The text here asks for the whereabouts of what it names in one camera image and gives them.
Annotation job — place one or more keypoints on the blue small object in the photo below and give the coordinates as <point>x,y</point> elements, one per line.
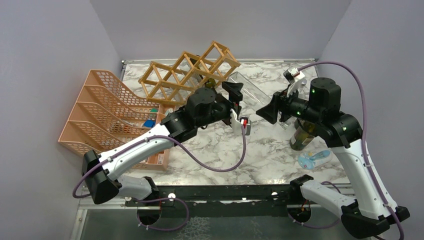
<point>150,123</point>

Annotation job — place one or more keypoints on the peach desk organizer tray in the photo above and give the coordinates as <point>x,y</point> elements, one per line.
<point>158,161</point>

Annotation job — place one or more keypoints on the clear square glass bottle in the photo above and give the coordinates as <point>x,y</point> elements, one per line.
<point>253,97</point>

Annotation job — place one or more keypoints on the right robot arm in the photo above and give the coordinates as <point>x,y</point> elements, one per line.
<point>372,210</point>

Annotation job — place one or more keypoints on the green wine bottle front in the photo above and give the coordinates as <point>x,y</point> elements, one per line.
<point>305,132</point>

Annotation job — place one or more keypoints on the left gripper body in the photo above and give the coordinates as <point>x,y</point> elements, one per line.
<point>221,109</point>

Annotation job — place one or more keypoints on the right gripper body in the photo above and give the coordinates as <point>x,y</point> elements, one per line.
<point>293,105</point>

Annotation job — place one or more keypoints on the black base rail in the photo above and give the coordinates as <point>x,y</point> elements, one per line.
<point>210,201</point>

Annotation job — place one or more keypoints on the wooden wine rack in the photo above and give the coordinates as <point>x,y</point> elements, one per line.
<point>171,84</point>

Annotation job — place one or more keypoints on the dark green wine bottle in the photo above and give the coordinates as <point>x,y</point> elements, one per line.
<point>197,78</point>

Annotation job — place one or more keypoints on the blue white packaged item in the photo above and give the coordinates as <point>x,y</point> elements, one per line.
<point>309,160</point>

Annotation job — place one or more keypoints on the peach plastic file rack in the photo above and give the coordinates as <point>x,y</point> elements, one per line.
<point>106,115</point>

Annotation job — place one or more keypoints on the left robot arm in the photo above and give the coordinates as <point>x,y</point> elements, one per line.
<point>103,173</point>

